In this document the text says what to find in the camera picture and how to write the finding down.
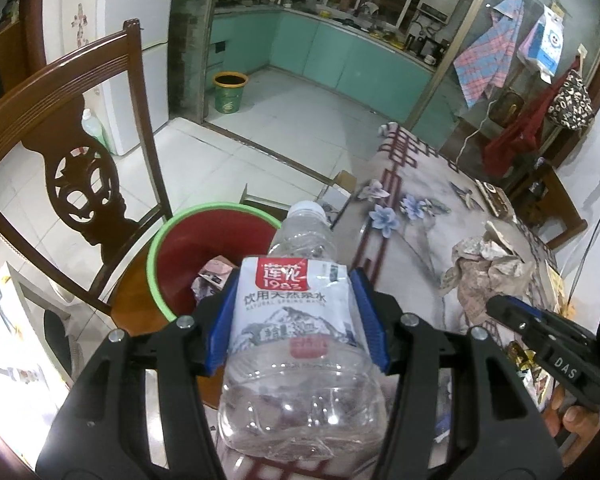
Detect clear water bottle white label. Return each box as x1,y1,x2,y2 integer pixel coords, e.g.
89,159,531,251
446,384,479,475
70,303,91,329
219,200,387,462

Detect teal kitchen cabinets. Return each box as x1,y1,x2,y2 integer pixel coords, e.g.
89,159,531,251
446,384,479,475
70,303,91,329
208,8,434,122

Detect right hand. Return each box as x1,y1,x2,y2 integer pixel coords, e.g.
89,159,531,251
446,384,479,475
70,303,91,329
543,385,600,451

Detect crumpled beige paper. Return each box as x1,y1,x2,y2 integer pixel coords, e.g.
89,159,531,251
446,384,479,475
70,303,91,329
440,221,536,326

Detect clear bag of bread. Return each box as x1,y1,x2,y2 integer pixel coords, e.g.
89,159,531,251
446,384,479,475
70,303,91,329
475,180,515,220

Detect red bin with green rim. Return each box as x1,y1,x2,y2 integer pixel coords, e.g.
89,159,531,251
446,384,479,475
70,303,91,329
146,202,280,322

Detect red hanging cloth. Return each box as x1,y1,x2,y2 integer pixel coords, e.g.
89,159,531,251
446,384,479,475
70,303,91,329
482,56,580,179

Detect plaid hanging towel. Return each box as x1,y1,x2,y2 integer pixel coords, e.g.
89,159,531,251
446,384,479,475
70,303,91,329
453,0,524,108

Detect green bin with yellow rim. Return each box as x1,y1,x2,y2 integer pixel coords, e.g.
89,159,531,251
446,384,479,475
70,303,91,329
212,72,249,114

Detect white refrigerator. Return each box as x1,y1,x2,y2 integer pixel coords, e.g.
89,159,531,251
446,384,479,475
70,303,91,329
42,0,172,156

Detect wooden chair by wall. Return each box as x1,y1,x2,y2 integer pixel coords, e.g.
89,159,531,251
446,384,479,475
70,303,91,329
501,157,588,250

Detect white cable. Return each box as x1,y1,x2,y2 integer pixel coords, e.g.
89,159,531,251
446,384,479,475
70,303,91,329
452,98,502,166

